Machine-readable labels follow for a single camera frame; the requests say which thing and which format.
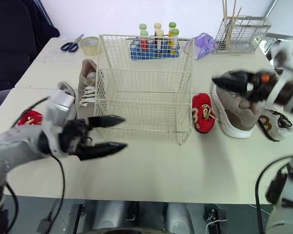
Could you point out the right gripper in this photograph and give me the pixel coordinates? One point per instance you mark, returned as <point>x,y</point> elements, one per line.
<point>260,87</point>

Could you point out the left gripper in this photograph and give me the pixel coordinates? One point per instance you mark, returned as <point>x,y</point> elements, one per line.
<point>74,136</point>

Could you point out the large taupe sneaker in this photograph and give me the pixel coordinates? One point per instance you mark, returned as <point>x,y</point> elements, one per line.
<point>86,78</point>
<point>234,112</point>

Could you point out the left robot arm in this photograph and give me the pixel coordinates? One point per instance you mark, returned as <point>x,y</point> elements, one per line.
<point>19,143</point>

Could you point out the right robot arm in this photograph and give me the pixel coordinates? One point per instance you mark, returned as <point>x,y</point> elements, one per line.
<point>290,97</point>

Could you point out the small grey sneaker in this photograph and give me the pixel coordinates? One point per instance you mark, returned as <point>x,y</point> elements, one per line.
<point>68,89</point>
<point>276,126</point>

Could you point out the small red shoe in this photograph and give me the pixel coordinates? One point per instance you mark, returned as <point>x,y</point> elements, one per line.
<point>203,114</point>
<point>29,119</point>

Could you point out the purple tissue pack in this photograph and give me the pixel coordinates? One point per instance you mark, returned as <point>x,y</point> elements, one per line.
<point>205,47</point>

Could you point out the wooden stick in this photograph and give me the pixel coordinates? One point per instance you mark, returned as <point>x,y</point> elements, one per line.
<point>225,22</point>
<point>233,17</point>
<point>237,15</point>

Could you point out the robot body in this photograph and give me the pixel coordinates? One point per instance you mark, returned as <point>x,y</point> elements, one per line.
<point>105,215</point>

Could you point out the blue tube rack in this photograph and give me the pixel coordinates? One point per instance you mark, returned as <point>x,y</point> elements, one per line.
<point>136,53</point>

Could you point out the clear tape roll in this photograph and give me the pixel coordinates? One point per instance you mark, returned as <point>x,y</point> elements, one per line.
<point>88,47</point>

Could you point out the green-capped tube yellow liquid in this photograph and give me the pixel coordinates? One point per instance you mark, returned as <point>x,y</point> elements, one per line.
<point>172,25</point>
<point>175,36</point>

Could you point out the green-capped tube red liquid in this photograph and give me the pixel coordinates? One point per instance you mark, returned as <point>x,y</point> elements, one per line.
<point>144,40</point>

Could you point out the green-capped sample tube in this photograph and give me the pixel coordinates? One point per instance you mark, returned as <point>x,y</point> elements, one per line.
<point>142,26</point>

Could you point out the black office chair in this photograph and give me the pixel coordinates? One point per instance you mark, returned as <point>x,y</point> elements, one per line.
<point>12,41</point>

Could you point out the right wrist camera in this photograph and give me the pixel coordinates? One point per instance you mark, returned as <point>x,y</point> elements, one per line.
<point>283,52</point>

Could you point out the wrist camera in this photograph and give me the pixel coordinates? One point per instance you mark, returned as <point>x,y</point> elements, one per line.
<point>59,103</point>
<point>283,52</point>

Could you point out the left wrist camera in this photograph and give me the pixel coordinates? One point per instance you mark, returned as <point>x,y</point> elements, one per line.
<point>59,103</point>

